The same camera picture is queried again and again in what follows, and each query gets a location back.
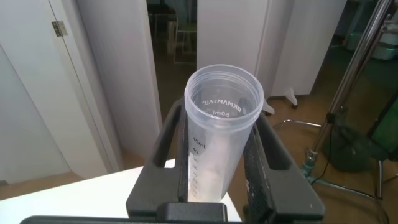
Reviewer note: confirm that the pale background chair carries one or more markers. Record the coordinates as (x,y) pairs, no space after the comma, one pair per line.
(186,29)

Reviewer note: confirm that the white screen foot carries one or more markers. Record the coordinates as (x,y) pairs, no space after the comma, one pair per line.
(291,98)
(269,108)

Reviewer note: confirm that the dark tripod weight bag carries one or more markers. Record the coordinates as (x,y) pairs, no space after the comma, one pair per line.
(351,149)

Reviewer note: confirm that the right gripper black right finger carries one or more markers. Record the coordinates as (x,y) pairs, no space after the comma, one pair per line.
(276,186)

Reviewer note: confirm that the white floor appliance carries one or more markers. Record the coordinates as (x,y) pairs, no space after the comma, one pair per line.
(385,51)

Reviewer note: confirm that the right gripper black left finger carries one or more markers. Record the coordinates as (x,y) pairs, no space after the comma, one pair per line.
(158,183)

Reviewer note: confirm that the test tube with yellow pigment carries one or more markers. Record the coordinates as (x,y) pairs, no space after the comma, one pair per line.
(217,149)

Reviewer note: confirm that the copper coloured tripod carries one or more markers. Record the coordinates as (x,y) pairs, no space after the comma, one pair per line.
(351,71)

